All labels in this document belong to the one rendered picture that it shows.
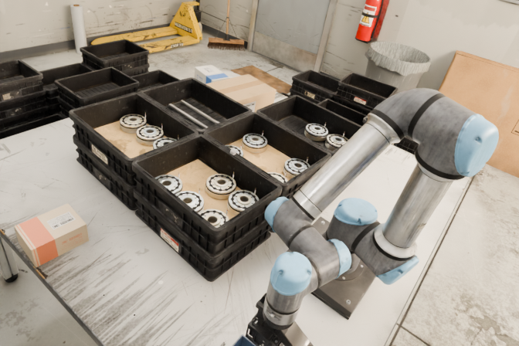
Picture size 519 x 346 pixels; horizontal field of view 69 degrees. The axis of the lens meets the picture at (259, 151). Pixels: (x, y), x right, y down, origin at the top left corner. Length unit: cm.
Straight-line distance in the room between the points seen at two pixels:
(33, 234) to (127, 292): 33
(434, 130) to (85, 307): 98
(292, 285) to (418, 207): 38
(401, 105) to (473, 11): 312
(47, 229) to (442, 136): 110
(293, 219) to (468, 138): 39
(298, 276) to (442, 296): 178
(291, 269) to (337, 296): 48
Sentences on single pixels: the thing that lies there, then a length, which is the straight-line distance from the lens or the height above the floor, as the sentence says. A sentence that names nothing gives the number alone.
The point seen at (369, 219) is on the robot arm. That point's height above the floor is 98.
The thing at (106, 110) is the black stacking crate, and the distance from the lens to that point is 163.
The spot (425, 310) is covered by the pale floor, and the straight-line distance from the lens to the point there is 235.
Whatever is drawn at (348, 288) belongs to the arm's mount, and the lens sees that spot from 125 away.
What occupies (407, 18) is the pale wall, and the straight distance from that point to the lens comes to 411.
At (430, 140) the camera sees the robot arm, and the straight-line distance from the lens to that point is 87.
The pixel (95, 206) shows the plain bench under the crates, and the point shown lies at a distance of 146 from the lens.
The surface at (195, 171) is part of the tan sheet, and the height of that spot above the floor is 83.
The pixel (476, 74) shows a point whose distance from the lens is 388.
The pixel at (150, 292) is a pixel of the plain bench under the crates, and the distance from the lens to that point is 120.
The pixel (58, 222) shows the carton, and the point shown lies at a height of 77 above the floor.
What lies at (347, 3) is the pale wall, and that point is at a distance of 433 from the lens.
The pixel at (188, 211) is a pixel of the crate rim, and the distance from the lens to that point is 109.
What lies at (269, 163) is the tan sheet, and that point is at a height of 83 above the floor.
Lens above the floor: 168
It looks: 34 degrees down
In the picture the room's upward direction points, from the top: 10 degrees clockwise
